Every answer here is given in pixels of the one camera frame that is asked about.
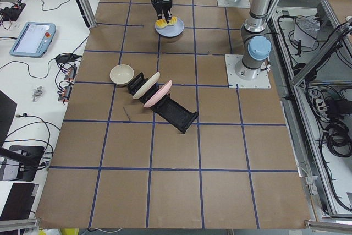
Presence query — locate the cream plate in rack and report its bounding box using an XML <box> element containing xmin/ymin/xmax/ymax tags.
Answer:
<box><xmin>133</xmin><ymin>72</ymin><xmax>160</xmax><ymax>100</ymax></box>

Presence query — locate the black dish rack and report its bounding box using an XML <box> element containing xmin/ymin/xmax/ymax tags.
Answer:
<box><xmin>127</xmin><ymin>72</ymin><xmax>199</xmax><ymax>134</ymax></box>

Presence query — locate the black monitor stand base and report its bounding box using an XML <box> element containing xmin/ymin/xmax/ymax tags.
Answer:
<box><xmin>1</xmin><ymin>145</ymin><xmax>44</xmax><ymax>182</ymax></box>

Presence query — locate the striped orange bread roll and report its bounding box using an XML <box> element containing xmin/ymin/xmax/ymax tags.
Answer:
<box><xmin>155</xmin><ymin>16</ymin><xmax>177</xmax><ymax>29</ymax></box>

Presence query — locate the cream bowl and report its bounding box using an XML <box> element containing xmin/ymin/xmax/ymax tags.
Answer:
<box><xmin>109</xmin><ymin>64</ymin><xmax>134</xmax><ymax>86</ymax></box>

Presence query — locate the pink plate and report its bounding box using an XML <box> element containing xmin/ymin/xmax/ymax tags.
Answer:
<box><xmin>144</xmin><ymin>80</ymin><xmax>172</xmax><ymax>108</ymax></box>

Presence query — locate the black electronics box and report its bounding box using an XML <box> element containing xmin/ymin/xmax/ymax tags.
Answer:
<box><xmin>1</xmin><ymin>3</ymin><xmax>26</xmax><ymax>22</ymax></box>

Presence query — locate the black cable bundle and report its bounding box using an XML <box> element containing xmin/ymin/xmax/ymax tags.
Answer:
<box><xmin>318</xmin><ymin>119</ymin><xmax>352</xmax><ymax>156</ymax></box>

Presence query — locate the blue teach pendant near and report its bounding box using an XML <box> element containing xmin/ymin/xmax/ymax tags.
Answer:
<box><xmin>9</xmin><ymin>22</ymin><xmax>56</xmax><ymax>58</ymax></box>

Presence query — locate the blue plate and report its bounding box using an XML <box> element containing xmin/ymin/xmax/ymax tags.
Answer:
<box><xmin>155</xmin><ymin>18</ymin><xmax>184</xmax><ymax>38</ymax></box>

